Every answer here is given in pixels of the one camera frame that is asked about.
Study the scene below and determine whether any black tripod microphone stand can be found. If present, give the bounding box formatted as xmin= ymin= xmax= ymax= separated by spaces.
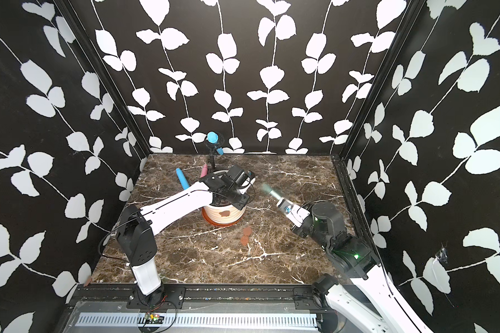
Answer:
xmin=206 ymin=142 xmax=222 ymax=172

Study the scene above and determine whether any cream ceramic pot with soil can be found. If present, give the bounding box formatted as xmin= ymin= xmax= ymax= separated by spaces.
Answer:
xmin=199 ymin=165 xmax=256 ymax=227

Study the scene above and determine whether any blue toy microphone lying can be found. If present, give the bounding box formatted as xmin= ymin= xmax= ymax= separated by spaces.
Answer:
xmin=176 ymin=168 xmax=190 ymax=190

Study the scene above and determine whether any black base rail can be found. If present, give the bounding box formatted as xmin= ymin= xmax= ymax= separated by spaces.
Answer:
xmin=69 ymin=284 xmax=330 ymax=311

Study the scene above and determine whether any pink toy microphone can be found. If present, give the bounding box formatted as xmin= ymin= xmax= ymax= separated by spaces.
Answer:
xmin=200 ymin=164 xmax=208 ymax=178

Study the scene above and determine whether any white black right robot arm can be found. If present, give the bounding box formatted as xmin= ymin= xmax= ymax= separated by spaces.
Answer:
xmin=281 ymin=201 xmax=430 ymax=332

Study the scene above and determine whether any white perforated strip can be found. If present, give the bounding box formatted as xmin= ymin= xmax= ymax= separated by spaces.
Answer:
xmin=73 ymin=312 xmax=318 ymax=330

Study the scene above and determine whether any blue microphone on stand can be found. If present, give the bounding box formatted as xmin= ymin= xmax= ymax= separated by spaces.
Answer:
xmin=206 ymin=131 xmax=224 ymax=155

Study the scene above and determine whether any small circuit board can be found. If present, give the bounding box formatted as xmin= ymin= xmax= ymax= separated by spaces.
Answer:
xmin=140 ymin=313 xmax=165 ymax=327

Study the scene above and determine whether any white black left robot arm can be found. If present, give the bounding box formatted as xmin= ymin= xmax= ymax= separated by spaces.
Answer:
xmin=116 ymin=165 xmax=256 ymax=296

